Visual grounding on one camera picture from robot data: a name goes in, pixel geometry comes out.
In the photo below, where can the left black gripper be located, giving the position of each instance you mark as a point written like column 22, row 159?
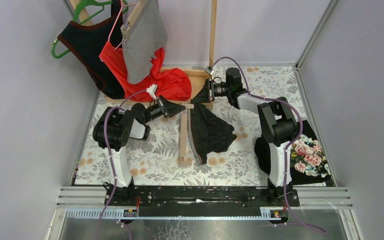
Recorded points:
column 165, row 108

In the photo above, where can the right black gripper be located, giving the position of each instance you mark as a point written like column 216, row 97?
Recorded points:
column 210, row 90

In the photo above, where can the black underwear orange trim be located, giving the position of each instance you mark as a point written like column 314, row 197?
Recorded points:
column 208, row 133

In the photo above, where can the grey striped underwear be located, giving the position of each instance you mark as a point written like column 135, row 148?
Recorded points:
column 147, row 35

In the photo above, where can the wooden clip hanger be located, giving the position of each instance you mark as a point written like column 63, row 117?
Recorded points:
column 134, row 15

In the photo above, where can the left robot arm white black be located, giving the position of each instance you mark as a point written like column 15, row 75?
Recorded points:
column 116, row 127

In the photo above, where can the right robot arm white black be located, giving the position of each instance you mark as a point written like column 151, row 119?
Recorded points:
column 277, row 118

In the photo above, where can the green plastic hanger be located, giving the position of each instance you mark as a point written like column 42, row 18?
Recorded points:
column 80, row 14

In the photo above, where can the wooden clothes rack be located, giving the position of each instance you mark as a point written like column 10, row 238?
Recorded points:
column 196, row 76

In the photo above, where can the floral patterned table mat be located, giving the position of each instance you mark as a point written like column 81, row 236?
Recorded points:
column 155, row 161

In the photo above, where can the dark tank top red trim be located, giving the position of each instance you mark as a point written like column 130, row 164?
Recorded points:
column 86, row 43

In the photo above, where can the black floral garment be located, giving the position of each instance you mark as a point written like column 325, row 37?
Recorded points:
column 308, row 162

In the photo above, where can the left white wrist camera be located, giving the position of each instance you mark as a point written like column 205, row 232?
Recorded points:
column 151, row 90

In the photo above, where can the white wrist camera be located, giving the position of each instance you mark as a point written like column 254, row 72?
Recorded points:
column 210, row 70
column 151, row 90

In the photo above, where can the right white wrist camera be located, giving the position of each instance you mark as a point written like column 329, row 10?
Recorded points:
column 210, row 70

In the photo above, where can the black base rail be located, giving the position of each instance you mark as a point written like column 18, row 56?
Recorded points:
column 198, row 201

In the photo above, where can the pink wire hanger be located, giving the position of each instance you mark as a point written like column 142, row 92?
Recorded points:
column 120, row 12

